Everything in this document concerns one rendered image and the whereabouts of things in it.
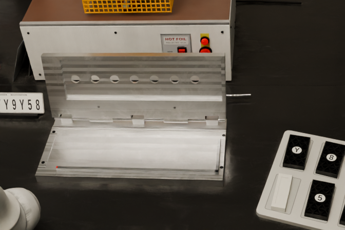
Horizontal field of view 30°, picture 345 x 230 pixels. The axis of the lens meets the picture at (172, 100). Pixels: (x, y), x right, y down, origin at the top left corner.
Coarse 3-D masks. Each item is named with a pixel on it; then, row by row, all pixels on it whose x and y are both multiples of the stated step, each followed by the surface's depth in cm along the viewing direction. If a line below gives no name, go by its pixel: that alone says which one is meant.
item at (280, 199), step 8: (280, 176) 144; (288, 176) 144; (280, 184) 143; (288, 184) 142; (280, 192) 141; (288, 192) 141; (272, 200) 140; (280, 200) 140; (272, 208) 139; (280, 208) 138
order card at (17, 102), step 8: (0, 96) 169; (8, 96) 169; (16, 96) 169; (24, 96) 168; (32, 96) 168; (40, 96) 168; (0, 104) 170; (8, 104) 169; (16, 104) 169; (24, 104) 169; (32, 104) 169; (40, 104) 168; (0, 112) 170; (8, 112) 170; (16, 112) 170; (24, 112) 170; (32, 112) 169; (40, 112) 169
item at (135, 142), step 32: (64, 128) 162; (96, 128) 161; (128, 128) 160; (160, 128) 159; (192, 128) 158; (224, 128) 157; (64, 160) 154; (96, 160) 153; (128, 160) 152; (160, 160) 152; (192, 160) 151; (224, 160) 151
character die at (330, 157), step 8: (328, 144) 151; (336, 144) 151; (328, 152) 149; (336, 152) 149; (344, 152) 149; (320, 160) 147; (328, 160) 147; (336, 160) 147; (320, 168) 146; (328, 168) 146; (336, 168) 145; (328, 176) 145; (336, 176) 144
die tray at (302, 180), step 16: (320, 144) 152; (272, 176) 146; (304, 176) 145; (320, 176) 145; (272, 192) 143; (304, 192) 142; (336, 192) 141; (288, 208) 139; (304, 208) 139; (336, 208) 138; (304, 224) 135; (320, 224) 135; (336, 224) 135
